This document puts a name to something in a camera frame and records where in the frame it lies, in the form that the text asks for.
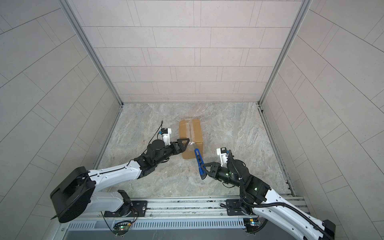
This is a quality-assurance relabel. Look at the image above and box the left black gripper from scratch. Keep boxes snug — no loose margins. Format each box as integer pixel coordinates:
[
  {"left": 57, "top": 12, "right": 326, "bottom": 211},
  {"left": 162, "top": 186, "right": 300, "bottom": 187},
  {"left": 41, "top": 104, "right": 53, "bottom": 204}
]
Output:
[{"left": 152, "top": 139, "right": 190, "bottom": 167}]

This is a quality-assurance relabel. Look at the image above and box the blue utility knife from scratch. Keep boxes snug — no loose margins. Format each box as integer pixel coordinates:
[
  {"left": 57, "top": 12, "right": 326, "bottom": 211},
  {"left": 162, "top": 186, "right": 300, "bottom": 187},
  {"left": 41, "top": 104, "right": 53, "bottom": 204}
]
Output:
[{"left": 194, "top": 148, "right": 207, "bottom": 180}]

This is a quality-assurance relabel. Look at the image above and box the brown taped cardboard box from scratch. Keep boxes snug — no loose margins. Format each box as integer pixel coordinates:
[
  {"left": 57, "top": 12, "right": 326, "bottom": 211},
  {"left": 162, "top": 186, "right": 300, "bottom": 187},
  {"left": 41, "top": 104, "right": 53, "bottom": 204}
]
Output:
[{"left": 179, "top": 119, "right": 204, "bottom": 160}]

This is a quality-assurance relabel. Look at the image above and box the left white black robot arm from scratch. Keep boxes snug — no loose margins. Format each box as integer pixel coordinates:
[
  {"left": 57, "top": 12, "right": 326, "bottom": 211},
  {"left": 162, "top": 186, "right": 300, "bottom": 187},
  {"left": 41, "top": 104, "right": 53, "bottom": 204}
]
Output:
[{"left": 50, "top": 138, "right": 190, "bottom": 223}]

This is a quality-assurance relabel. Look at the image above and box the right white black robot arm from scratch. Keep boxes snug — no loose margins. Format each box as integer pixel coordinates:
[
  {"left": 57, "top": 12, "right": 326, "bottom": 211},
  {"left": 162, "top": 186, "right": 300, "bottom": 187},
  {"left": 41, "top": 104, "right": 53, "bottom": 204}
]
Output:
[{"left": 200, "top": 159, "right": 336, "bottom": 240}]

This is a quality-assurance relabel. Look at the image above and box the right green circuit board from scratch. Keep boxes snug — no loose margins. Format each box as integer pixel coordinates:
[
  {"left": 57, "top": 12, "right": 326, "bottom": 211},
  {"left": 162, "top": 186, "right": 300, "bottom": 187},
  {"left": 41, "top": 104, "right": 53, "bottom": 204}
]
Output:
[{"left": 243, "top": 219, "right": 263, "bottom": 234}]

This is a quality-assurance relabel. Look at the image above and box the green circuit board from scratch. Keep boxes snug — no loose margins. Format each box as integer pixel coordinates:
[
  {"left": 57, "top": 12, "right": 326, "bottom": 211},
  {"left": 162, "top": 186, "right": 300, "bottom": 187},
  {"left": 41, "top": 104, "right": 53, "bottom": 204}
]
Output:
[
  {"left": 243, "top": 219, "right": 263, "bottom": 234},
  {"left": 113, "top": 221, "right": 133, "bottom": 236}
]

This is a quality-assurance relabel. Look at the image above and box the left green circuit board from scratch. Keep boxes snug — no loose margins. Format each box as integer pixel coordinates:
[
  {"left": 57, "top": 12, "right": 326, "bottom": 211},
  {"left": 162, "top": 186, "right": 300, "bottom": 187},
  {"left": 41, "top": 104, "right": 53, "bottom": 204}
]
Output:
[{"left": 113, "top": 221, "right": 133, "bottom": 236}]

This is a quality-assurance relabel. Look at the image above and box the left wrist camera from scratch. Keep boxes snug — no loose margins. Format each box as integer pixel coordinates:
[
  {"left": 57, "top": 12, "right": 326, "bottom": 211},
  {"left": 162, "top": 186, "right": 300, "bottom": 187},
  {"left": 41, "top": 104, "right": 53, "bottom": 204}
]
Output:
[{"left": 160, "top": 128, "right": 172, "bottom": 146}]

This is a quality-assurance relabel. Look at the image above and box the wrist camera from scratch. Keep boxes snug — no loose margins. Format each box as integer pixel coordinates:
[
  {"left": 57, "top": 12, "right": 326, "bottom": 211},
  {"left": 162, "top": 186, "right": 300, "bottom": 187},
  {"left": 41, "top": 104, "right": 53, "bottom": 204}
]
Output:
[
  {"left": 160, "top": 128, "right": 172, "bottom": 146},
  {"left": 217, "top": 147, "right": 229, "bottom": 167}
]

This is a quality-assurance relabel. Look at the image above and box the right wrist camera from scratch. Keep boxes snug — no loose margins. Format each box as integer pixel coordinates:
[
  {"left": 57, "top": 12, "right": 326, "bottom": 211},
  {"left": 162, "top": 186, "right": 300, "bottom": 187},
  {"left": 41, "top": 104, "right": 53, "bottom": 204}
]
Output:
[{"left": 217, "top": 147, "right": 229, "bottom": 167}]

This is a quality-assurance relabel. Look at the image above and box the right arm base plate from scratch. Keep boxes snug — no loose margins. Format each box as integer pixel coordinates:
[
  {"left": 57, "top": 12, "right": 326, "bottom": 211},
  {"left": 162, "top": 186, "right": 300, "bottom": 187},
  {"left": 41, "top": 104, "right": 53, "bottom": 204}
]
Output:
[{"left": 220, "top": 199, "right": 260, "bottom": 218}]

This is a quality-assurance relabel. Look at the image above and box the aluminium front rail frame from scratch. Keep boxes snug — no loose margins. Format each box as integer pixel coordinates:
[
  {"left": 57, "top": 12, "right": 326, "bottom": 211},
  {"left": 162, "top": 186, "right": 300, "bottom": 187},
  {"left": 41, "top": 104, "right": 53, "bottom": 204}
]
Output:
[{"left": 50, "top": 195, "right": 316, "bottom": 240}]

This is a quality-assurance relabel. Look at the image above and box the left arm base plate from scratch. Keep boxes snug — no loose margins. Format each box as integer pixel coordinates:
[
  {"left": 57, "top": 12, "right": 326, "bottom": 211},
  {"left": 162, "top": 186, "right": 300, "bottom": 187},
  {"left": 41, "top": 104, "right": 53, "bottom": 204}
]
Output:
[{"left": 104, "top": 201, "right": 148, "bottom": 218}]

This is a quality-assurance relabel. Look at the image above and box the left aluminium corner post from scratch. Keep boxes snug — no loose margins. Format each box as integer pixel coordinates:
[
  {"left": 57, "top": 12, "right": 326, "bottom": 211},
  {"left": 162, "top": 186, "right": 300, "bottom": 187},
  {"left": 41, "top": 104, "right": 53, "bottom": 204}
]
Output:
[{"left": 58, "top": 0, "right": 124, "bottom": 106}]

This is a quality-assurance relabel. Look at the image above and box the aluminium corner post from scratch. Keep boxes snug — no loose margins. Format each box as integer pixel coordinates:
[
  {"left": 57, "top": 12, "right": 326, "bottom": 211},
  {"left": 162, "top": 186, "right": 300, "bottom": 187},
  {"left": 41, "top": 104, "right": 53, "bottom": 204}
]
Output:
[
  {"left": 58, "top": 0, "right": 124, "bottom": 106},
  {"left": 258, "top": 0, "right": 313, "bottom": 105}
]

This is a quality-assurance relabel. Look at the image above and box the black corrugated cable conduit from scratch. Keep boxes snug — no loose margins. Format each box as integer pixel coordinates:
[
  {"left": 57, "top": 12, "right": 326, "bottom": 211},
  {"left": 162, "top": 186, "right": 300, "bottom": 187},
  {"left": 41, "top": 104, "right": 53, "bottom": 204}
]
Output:
[{"left": 226, "top": 149, "right": 334, "bottom": 240}]

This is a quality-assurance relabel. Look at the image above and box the right aluminium corner post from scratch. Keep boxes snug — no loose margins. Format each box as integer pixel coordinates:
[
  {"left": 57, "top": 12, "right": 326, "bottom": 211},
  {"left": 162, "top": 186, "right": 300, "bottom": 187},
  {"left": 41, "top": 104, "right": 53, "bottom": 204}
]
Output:
[{"left": 258, "top": 0, "right": 313, "bottom": 105}]

